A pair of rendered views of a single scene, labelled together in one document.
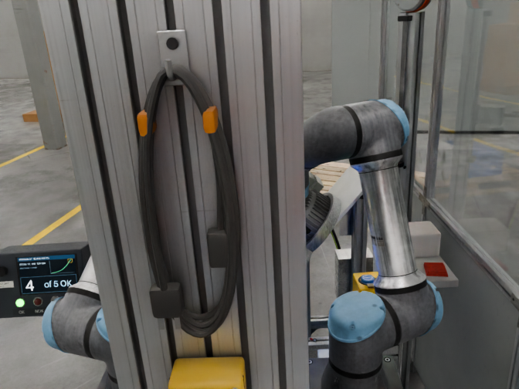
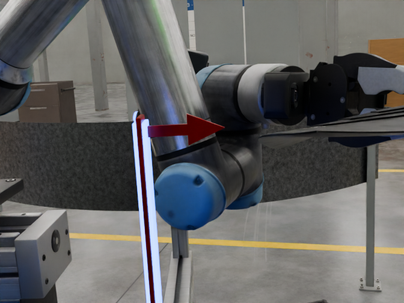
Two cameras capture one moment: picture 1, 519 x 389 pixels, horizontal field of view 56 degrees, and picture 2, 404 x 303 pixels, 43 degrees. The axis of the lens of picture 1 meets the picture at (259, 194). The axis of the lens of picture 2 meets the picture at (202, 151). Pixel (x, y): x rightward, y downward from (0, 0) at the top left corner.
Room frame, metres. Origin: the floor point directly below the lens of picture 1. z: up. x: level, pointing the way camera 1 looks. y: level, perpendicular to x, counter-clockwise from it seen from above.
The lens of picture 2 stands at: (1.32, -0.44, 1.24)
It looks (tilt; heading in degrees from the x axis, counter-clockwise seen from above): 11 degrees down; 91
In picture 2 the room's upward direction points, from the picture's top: 3 degrees counter-clockwise
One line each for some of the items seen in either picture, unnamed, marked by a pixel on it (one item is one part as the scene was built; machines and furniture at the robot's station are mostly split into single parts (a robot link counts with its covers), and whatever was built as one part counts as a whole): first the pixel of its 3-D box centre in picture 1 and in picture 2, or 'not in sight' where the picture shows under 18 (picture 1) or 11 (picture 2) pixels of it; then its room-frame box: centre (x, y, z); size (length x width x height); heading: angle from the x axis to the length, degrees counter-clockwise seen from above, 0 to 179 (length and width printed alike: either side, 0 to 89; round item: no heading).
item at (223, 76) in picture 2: not in sight; (231, 95); (1.35, 0.26, 1.17); 0.11 x 0.08 x 0.09; 127
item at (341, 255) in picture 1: (353, 275); not in sight; (1.84, -0.39, 0.73); 0.15 x 0.09 x 0.22; 90
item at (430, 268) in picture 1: (435, 268); not in sight; (1.62, -0.67, 0.87); 0.08 x 0.08 x 0.02; 79
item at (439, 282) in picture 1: (411, 262); not in sight; (1.73, -0.61, 0.85); 0.36 x 0.24 x 0.03; 0
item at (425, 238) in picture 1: (413, 238); not in sight; (1.81, -0.64, 0.92); 0.17 x 0.16 x 0.11; 90
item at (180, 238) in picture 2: not in sight; (177, 205); (1.25, 0.47, 0.96); 0.03 x 0.03 x 0.20; 0
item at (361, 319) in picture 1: (358, 328); not in sight; (0.86, -0.20, 1.20); 0.13 x 0.12 x 0.14; 115
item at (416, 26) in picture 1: (400, 218); not in sight; (2.03, -0.65, 0.90); 0.08 x 0.06 x 1.80; 35
